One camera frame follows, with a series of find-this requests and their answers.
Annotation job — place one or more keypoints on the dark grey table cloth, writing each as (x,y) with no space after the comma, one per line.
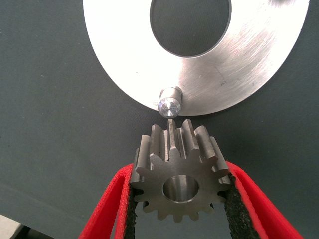
(49,99)

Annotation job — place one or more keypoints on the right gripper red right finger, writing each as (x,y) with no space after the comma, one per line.
(259,214)

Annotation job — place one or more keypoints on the small steel planetary gear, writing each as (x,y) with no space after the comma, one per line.
(184,169)

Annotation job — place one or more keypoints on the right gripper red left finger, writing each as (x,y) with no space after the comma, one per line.
(112,211)

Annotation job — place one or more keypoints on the round metal carrier plate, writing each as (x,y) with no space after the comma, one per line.
(124,62)

